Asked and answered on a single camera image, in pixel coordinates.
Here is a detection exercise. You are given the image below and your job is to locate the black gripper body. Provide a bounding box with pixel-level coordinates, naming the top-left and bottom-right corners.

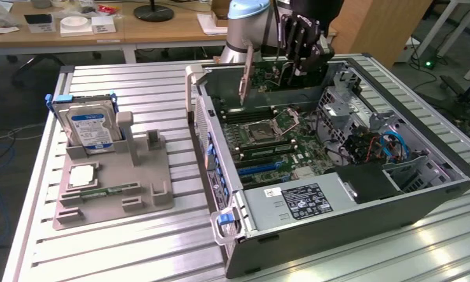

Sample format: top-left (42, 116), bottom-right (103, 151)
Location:
top-left (287, 0), bottom-right (344, 64)

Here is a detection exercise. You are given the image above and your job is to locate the green graphics card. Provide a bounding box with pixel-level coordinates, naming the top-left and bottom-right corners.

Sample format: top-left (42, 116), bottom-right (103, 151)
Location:
top-left (238, 43), bottom-right (328, 106)

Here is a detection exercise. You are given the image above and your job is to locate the wooden cabinet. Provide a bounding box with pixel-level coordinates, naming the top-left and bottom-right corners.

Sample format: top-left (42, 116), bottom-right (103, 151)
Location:
top-left (323, 0), bottom-right (434, 68)

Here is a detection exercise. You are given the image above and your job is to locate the stack of white papers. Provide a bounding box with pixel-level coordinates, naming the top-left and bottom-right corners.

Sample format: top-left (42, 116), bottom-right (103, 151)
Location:
top-left (197, 13), bottom-right (230, 36)

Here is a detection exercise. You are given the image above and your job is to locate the cardboard box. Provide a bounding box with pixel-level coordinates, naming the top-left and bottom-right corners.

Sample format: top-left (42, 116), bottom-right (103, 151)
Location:
top-left (210, 0), bottom-right (233, 19)

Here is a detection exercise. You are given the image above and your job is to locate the metal socket cover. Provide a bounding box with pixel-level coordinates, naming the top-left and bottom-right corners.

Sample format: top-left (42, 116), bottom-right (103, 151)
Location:
top-left (271, 107), bottom-right (303, 132)

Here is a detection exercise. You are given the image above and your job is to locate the white socket box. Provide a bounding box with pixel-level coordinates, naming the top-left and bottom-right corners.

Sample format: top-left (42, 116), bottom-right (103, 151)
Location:
top-left (398, 43), bottom-right (414, 64)

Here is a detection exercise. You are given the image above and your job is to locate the silver drive cage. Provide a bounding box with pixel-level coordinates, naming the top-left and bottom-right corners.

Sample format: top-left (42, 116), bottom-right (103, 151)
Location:
top-left (315, 69), bottom-right (376, 147)

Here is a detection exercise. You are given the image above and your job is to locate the black RAM slot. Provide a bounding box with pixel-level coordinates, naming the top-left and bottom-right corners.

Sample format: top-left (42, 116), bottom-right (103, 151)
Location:
top-left (222, 113), bottom-right (275, 119)
top-left (221, 106), bottom-right (274, 112)
top-left (223, 116), bottom-right (276, 123)
top-left (221, 109), bottom-right (275, 116)

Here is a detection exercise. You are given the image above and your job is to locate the wooden desk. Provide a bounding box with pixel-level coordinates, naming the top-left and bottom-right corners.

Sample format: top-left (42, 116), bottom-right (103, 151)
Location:
top-left (0, 0), bottom-right (338, 56)

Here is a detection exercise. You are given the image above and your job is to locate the CPU socket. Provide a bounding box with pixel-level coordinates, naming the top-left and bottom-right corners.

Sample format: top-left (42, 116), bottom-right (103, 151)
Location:
top-left (245, 120), bottom-right (278, 145)

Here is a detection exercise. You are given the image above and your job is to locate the green motherboard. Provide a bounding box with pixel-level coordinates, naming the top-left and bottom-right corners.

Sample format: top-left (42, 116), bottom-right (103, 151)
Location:
top-left (218, 99), bottom-right (339, 192)

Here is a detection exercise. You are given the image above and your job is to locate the black lamp base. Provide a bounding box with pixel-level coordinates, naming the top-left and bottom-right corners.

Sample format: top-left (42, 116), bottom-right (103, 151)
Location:
top-left (131, 0), bottom-right (175, 22)

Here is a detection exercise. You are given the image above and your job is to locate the green RAM stick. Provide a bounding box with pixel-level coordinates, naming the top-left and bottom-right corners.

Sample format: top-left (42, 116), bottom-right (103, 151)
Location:
top-left (78, 184), bottom-right (126, 200)
top-left (241, 143), bottom-right (295, 160)

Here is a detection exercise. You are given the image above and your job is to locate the black plastic connector block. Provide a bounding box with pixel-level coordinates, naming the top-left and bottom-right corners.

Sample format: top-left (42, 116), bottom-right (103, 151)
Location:
top-left (340, 134), bottom-right (372, 165)

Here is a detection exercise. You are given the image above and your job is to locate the black expansion slot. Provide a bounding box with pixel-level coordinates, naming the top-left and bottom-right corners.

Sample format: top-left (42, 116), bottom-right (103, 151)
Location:
top-left (235, 157), bottom-right (284, 167)

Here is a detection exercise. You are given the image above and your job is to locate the small silver heatsink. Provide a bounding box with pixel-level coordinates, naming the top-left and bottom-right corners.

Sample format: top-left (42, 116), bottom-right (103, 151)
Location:
top-left (295, 167), bottom-right (318, 179)

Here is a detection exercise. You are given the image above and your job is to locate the blue expansion slot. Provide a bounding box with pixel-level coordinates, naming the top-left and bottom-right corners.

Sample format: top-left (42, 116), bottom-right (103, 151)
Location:
top-left (235, 162), bottom-right (287, 177)

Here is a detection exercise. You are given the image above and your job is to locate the black floor stand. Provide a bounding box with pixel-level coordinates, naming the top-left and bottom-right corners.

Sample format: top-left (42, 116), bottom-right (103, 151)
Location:
top-left (438, 75), bottom-right (470, 130)

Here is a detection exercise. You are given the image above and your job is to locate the small white box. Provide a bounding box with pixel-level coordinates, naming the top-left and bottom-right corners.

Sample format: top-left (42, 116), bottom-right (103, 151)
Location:
top-left (90, 16), bottom-right (117, 35)

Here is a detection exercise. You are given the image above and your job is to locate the red packet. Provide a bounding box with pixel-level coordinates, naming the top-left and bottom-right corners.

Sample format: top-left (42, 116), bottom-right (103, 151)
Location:
top-left (95, 3), bottom-right (118, 15)

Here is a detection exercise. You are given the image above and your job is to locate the silver disk bay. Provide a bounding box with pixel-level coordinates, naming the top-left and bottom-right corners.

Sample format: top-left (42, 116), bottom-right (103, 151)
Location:
top-left (382, 155), bottom-right (431, 193)

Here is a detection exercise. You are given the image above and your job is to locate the white round dish on box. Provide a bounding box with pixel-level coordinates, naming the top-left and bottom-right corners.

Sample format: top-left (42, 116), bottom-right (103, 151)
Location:
top-left (58, 16), bottom-right (94, 38)

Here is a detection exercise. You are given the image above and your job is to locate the silver power supply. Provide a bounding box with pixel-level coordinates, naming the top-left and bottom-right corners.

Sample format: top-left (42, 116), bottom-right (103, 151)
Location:
top-left (238, 172), bottom-right (363, 233)

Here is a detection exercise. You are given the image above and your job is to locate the hard disk with blue rails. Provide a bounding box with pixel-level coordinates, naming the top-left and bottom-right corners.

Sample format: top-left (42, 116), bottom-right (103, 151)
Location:
top-left (45, 93), bottom-right (125, 155)

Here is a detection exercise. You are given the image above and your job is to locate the grey parts rack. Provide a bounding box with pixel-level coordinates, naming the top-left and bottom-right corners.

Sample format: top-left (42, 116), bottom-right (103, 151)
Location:
top-left (51, 110), bottom-right (175, 232)

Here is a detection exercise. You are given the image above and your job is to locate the white box with black lid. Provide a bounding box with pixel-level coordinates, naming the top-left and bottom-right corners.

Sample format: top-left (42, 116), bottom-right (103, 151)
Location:
top-left (22, 14), bottom-right (58, 33)

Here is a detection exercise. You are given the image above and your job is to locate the black chair base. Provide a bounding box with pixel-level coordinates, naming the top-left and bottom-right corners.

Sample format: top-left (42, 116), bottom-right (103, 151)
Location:
top-left (6, 54), bottom-right (69, 88)

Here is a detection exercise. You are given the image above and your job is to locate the open black PC case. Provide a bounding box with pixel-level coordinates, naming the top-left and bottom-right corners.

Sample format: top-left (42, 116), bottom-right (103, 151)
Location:
top-left (183, 57), bottom-right (470, 280)

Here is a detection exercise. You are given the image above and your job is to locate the silver CPU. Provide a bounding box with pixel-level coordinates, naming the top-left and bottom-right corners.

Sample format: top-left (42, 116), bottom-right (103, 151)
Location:
top-left (67, 165), bottom-right (98, 188)

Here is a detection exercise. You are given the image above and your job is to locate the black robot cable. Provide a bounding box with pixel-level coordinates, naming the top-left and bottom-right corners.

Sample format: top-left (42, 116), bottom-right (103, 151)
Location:
top-left (268, 0), bottom-right (280, 61)

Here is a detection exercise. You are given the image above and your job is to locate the grey case handle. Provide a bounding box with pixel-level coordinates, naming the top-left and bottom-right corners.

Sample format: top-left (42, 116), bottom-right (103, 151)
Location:
top-left (183, 65), bottom-right (209, 86)
top-left (210, 205), bottom-right (245, 245)

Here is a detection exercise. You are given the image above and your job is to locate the white desk frame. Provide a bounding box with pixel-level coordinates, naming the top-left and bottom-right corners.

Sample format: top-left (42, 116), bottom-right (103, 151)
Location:
top-left (412, 0), bottom-right (470, 82)

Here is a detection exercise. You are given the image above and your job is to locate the red black wire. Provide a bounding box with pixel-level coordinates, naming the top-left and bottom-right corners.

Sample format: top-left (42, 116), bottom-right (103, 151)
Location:
top-left (370, 136), bottom-right (382, 162)

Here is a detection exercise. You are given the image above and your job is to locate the blue wire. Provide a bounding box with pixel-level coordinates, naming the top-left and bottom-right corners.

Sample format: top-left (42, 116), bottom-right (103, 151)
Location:
top-left (376, 132), bottom-right (411, 163)

